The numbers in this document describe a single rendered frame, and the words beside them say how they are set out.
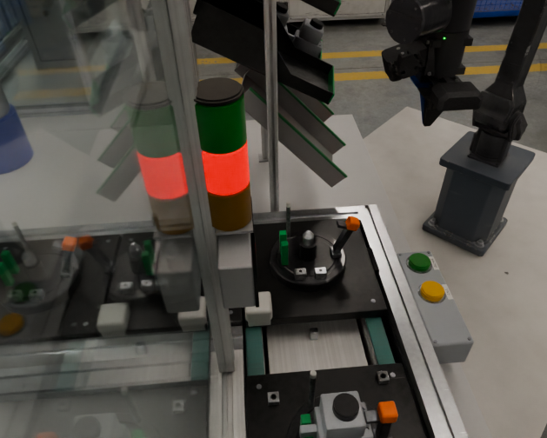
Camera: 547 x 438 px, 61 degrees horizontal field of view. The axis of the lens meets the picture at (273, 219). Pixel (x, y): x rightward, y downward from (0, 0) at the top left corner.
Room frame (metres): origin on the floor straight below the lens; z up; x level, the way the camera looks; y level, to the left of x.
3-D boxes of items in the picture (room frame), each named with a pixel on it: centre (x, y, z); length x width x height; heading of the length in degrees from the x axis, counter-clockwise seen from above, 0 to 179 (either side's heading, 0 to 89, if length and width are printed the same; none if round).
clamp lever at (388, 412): (0.26, -0.12, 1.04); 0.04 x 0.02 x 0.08; 94
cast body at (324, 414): (0.25, -0.07, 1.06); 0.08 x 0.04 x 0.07; 94
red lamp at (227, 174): (0.40, 0.05, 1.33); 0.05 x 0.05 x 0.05
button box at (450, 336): (0.52, -0.28, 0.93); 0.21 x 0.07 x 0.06; 4
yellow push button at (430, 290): (0.52, -0.28, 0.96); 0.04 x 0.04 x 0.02
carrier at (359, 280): (0.59, -0.06, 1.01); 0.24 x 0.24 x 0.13; 4
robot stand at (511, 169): (0.80, -0.45, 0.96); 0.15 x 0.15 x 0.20; 48
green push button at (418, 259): (0.59, -0.27, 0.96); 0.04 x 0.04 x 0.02
